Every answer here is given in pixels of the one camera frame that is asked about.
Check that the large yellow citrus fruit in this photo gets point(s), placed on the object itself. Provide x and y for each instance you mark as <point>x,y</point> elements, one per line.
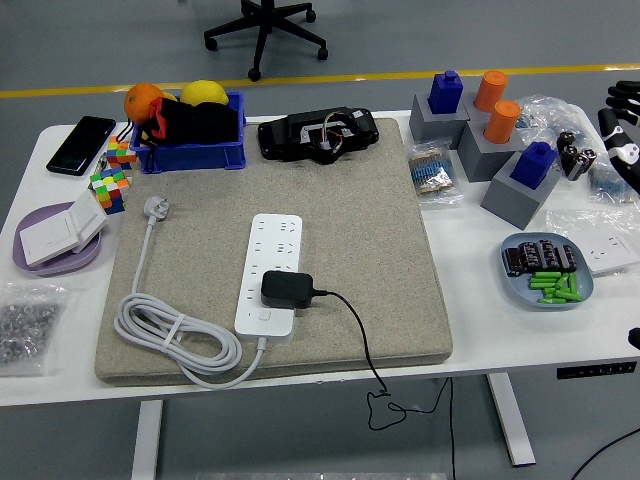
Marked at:
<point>202,92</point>

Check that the pile of dark capacitors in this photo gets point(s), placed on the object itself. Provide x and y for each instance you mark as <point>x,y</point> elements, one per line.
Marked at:
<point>545,255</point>

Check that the colourful puzzle cube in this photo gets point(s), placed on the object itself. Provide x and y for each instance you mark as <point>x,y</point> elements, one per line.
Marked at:
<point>110,192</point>
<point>120,152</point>

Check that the black table control panel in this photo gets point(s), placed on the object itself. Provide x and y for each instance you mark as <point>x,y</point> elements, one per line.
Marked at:
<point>595,371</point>

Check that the blue square peg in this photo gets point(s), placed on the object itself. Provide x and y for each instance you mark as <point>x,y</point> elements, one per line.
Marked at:
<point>532,167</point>
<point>445,95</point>

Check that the white wall socket panel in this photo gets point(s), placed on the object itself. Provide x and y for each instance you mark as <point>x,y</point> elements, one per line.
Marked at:
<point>610,252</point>

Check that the bundle of black capacitors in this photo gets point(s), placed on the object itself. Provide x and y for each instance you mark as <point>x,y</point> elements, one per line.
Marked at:
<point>575,155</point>

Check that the small yellow fruit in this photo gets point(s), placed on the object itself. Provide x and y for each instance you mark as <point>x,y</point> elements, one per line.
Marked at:
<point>170,96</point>

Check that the white wall switch panel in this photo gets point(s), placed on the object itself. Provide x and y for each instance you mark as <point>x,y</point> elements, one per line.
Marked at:
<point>45,240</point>

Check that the clear bag of blue resistors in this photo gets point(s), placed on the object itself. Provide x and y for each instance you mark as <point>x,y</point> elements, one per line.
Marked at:
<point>607,185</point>

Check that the blue-grey tray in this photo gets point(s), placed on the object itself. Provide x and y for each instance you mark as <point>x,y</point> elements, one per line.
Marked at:
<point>585,285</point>

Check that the clear bag of striped resistors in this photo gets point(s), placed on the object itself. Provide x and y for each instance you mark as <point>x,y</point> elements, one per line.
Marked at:
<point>431,172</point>

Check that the pile of green batteries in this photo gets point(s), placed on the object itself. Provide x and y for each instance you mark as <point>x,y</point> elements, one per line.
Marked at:
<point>557,290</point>

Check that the blue plastic bin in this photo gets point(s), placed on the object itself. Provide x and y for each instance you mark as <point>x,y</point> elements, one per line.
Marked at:
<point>200,157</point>

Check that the orange fruit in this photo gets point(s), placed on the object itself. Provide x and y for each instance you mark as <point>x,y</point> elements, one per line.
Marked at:
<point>140,100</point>

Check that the crumpled clear bag of parts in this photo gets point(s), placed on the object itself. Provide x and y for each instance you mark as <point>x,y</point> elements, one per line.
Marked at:
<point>550,112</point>

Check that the grey socket block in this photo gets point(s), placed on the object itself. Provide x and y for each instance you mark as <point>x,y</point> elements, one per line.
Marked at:
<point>425,125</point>
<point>480,160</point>
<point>505,200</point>
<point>470,112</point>

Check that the white table leg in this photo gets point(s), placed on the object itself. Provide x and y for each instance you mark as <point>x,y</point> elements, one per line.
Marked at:
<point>520,450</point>
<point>147,440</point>

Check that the clear plastic bag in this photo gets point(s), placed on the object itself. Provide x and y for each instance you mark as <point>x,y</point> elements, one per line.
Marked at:
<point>610,220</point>

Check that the orange cylinder peg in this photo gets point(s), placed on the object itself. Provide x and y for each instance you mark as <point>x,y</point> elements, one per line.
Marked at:
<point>490,90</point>
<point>502,122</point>

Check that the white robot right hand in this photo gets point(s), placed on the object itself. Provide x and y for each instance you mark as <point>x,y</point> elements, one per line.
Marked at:
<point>625,145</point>

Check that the black smartphone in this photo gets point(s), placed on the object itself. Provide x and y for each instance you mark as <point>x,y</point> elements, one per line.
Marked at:
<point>80,145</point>

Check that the grey-brown mat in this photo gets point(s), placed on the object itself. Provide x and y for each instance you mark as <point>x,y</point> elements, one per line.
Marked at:
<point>200,240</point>

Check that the black office chair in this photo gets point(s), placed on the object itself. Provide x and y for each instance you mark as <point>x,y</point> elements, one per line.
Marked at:
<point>262,30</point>

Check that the black pouch with red lining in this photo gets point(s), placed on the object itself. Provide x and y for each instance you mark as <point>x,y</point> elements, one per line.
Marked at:
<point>200,122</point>

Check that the clear bag of metal nuts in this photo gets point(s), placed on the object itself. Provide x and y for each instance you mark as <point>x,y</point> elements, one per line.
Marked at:
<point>25,325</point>

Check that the purple tray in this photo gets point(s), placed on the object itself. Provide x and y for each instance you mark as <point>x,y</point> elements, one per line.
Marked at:
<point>60,265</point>

